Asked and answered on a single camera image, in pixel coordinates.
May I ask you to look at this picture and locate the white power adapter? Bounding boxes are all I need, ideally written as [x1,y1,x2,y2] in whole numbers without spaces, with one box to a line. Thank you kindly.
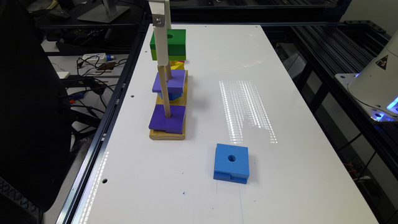
[82,53,116,63]

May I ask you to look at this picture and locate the light purple square block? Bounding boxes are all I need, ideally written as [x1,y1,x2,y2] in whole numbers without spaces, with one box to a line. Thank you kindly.
[152,70,186,93]

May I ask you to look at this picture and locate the wooden peg base board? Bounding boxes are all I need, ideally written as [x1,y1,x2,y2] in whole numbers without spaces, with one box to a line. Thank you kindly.
[149,71,188,140]

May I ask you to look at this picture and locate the wooden peg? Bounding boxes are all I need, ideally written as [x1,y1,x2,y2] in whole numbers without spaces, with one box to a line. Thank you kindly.
[165,63,172,80]
[157,65,171,118]

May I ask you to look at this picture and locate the dark purple square block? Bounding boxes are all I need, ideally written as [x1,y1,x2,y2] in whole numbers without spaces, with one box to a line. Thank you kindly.
[149,105,186,134]

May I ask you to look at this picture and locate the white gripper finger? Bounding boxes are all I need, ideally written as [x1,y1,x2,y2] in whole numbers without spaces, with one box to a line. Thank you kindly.
[149,0,171,66]

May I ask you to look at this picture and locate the yellow block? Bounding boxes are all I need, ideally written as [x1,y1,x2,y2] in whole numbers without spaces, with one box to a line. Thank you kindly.
[170,60,185,70]

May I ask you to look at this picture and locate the blue block under purple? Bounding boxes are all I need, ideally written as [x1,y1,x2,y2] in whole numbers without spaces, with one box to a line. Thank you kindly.
[158,93,183,101]

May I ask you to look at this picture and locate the blue square block with hole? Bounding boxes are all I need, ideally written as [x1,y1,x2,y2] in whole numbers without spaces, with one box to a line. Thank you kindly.
[213,144,249,184]

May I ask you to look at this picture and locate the monitor stand base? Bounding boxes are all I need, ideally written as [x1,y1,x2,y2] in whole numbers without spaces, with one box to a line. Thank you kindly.
[77,0,130,23]

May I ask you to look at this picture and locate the green square block with hole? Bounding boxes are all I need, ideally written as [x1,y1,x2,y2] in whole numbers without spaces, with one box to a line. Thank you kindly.
[150,28,187,60]

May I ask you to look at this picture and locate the near wooden peg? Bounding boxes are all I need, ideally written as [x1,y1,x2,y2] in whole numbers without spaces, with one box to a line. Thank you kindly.
[157,65,171,118]

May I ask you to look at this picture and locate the black cables on floor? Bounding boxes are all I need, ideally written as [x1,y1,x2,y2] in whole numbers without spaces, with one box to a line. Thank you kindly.
[58,55,128,125]

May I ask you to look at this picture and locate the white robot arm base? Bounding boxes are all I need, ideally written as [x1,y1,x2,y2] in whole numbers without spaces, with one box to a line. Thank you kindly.
[335,34,397,123]

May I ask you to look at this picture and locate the middle wooden peg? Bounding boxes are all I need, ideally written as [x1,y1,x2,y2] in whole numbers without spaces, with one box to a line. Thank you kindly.
[165,63,172,80]

